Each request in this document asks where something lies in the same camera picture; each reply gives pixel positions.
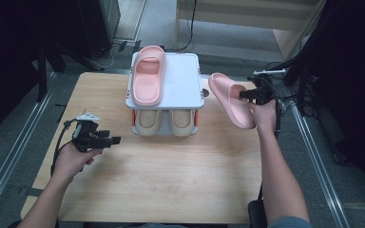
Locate pink slide sandal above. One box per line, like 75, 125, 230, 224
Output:
130, 45, 167, 107
207, 71, 258, 131

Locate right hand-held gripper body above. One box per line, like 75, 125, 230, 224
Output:
251, 68, 287, 105

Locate hand-held gripper black cable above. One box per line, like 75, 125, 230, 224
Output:
50, 118, 79, 176
258, 75, 283, 201

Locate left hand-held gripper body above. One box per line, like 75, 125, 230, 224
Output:
70, 111, 106, 153

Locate black tape strip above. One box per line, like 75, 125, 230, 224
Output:
18, 186, 46, 199

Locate black stand legs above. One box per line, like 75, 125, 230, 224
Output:
265, 47, 318, 116
34, 40, 106, 104

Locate left hand-held gripper black cable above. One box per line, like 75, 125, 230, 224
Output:
50, 118, 79, 176

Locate black curtain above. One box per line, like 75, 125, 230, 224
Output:
0, 0, 103, 145
298, 0, 365, 204

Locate light wooden cabinet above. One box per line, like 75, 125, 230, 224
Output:
174, 0, 328, 62

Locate right hand-held gripper black cable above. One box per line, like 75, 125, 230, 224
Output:
258, 75, 283, 201

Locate white floor cable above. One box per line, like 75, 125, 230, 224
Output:
89, 45, 116, 69

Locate dark grey cabinet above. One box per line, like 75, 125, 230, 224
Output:
75, 0, 122, 59

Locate cream perforated clog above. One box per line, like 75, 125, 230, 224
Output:
134, 108, 163, 138
168, 108, 196, 138

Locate person's right hand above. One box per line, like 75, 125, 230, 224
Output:
248, 100, 279, 134

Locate person's left hand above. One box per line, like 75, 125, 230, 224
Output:
52, 143, 105, 183

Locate black hanging cable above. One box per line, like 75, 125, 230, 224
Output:
176, 0, 199, 52

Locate white two-tier shoe rack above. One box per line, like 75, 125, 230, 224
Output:
125, 51, 205, 138

